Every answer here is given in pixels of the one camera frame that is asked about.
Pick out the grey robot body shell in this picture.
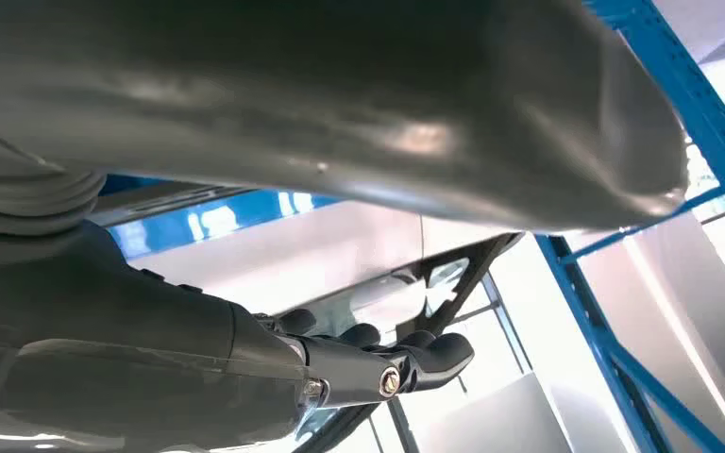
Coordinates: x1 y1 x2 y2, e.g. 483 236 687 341
0 0 690 234

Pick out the black metal bracket strut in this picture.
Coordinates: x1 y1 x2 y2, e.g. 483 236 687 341
292 232 525 453

